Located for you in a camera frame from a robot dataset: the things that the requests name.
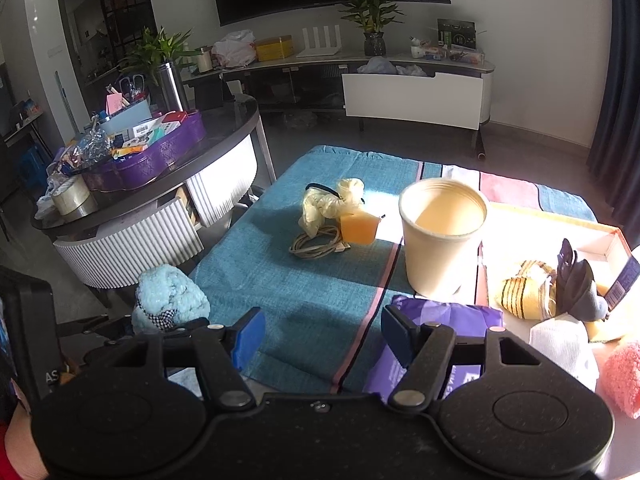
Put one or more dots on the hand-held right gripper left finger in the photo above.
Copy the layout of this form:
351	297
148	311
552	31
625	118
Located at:
250	334

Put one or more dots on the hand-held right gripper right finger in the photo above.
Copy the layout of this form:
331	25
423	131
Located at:
395	331

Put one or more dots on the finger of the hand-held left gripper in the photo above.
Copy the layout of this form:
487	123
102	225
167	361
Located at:
187	325
95	327

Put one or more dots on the light blue fluffy sock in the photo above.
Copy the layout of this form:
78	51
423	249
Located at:
170	290

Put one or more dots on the yellow striped sock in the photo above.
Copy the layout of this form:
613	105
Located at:
520	295

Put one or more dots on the white face mask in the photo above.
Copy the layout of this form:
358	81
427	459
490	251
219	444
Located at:
560	345

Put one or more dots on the dark navy sock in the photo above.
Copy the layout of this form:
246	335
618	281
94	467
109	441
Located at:
575	285

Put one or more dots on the cardboard box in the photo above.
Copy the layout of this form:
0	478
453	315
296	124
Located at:
575	230

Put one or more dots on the pink fluffy sock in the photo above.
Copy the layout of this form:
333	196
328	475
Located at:
625	375

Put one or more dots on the purple facial tissue pack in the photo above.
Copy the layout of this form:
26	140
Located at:
450	312

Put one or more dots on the teal striped cloth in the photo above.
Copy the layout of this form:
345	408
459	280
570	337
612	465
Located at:
300	270

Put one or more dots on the beige paper cup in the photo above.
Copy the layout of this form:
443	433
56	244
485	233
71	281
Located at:
440	260

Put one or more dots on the orange translucent cup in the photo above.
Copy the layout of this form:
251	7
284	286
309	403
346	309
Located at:
357	227

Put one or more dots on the clear tape roll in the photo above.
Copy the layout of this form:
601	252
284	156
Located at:
72	197

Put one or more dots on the pale yellow gloves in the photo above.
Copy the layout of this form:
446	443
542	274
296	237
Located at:
315	210

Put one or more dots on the purple tin tray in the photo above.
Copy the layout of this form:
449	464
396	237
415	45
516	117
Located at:
145	167

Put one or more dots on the dark round coffee table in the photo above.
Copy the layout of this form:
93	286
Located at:
225	120

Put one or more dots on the light blue paper holder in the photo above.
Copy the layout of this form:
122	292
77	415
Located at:
127	117

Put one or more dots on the white TV stand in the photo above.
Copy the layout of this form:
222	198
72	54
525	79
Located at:
415	100

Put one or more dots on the steel tumbler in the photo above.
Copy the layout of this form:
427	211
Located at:
174	87

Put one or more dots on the scissors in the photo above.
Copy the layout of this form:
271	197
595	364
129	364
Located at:
134	85

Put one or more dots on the grey crumpled bag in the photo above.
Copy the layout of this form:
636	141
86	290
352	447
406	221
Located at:
390	66

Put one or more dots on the white jar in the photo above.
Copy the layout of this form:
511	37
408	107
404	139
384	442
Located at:
204	60

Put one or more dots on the green plant in tumbler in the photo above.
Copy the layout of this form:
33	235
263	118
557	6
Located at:
150	52

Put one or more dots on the white plastic bag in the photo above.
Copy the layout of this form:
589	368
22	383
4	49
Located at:
234	50

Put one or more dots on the yellow box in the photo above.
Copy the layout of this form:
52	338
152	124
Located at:
274	49

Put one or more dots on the white router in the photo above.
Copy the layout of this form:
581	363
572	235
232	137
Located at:
320	42

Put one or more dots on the black and green box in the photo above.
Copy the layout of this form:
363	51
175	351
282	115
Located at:
455	34

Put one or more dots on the dark glass door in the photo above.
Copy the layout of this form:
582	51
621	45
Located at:
100	20

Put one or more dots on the dark curtain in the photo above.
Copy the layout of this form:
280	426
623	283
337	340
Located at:
617	110

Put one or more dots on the potted plant in glass vase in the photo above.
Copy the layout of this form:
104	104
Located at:
372	10

